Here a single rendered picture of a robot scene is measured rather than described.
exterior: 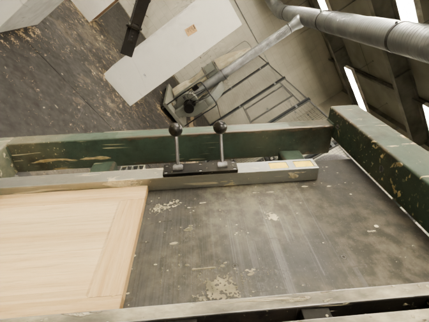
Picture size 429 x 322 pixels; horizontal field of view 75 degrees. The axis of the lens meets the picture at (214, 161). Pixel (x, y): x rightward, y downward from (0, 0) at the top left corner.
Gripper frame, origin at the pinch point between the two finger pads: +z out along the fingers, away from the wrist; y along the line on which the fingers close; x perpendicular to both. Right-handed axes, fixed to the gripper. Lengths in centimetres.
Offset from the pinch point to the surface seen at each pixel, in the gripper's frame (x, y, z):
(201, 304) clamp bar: -15, -58, 17
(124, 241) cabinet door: -7.4, -38.4, 29.2
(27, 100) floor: 54, 182, 122
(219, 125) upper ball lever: -25.8, -15.2, 7.9
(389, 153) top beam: -63, -33, -6
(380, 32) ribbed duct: -263, 207, -69
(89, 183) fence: 0.7, -16.9, 33.6
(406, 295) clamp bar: -40, -64, 4
